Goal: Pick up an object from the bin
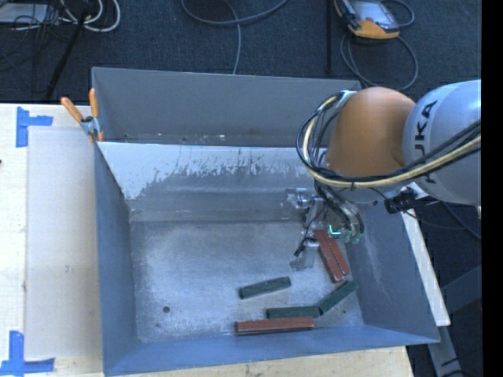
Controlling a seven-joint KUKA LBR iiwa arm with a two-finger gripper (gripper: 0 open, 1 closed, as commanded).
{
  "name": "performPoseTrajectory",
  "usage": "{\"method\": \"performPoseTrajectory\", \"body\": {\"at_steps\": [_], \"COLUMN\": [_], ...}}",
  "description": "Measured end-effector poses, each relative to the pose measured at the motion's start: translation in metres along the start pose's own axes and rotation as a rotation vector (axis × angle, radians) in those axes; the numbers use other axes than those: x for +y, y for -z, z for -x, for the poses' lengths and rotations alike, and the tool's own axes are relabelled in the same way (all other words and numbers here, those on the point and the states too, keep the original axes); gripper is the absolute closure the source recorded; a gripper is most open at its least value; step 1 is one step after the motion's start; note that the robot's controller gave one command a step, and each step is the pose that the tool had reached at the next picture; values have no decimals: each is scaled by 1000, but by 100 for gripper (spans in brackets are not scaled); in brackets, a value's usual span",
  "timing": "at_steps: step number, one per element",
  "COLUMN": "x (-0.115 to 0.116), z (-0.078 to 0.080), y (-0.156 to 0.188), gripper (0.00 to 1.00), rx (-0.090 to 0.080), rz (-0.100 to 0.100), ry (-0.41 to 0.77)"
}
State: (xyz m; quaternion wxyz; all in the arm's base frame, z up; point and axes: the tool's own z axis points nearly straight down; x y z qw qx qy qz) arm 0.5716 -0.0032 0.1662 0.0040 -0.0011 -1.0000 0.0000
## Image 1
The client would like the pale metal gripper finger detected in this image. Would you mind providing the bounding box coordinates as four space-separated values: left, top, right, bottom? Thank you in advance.
285 188 315 214
289 236 320 273

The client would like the red-brown flat block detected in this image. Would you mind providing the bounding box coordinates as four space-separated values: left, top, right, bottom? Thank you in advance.
234 316 316 336
313 229 351 284

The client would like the dark green flat block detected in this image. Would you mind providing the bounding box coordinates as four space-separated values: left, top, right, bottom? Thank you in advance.
318 280 358 316
265 305 321 320
238 276 293 301

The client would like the grey metal bin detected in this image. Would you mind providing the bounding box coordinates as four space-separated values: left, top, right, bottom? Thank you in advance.
90 67 442 377

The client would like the black cylinder on white bracket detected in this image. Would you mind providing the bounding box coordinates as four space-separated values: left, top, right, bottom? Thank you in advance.
384 184 430 214

